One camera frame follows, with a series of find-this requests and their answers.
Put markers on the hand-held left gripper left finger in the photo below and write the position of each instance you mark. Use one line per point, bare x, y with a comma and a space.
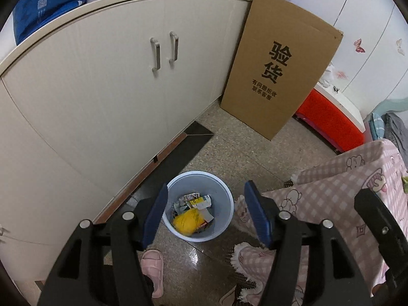
154, 216

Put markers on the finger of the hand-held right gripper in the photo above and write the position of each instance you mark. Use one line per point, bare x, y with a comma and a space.
379, 226

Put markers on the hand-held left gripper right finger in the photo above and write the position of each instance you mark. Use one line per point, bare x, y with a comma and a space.
258, 216

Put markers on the yellow bag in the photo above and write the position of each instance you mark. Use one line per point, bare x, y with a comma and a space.
188, 221

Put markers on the printed paper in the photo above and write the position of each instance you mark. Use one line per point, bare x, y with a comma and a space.
185, 199

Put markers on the blue plastic trash bin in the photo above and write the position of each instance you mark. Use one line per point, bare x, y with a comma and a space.
223, 210

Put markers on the white yellow paper box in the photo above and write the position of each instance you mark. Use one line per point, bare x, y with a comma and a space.
200, 202

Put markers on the green plush toy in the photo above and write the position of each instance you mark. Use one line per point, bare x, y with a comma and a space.
405, 183

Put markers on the pink slipper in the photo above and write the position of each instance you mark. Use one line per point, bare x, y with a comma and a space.
153, 267
228, 296

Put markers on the pink checkered tablecloth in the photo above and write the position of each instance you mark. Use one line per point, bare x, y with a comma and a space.
334, 185

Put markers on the grey duvet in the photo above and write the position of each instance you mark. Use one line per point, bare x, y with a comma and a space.
395, 130

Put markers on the blue plaid pillow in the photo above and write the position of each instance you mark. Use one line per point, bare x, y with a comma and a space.
377, 124

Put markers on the red storage box white lid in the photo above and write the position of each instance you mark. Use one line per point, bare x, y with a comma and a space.
331, 118

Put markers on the white low cabinet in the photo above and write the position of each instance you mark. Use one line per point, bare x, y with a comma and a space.
79, 102

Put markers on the small black clip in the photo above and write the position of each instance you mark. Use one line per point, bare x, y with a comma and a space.
335, 88

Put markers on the white plastic bag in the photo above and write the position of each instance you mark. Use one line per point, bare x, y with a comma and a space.
326, 76

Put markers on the pink flower sticker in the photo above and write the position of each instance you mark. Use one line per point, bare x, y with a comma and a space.
341, 74

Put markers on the white butterfly sticker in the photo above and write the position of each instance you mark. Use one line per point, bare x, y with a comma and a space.
400, 46

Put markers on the pink butterfly sticker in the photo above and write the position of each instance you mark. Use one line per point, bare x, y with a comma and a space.
359, 45

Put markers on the tall cardboard box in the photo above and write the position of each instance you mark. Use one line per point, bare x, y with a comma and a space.
264, 32

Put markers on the white wardrobe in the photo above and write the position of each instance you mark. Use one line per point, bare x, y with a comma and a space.
366, 16

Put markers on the blue shopping bag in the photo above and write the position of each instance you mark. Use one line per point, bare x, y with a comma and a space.
44, 3

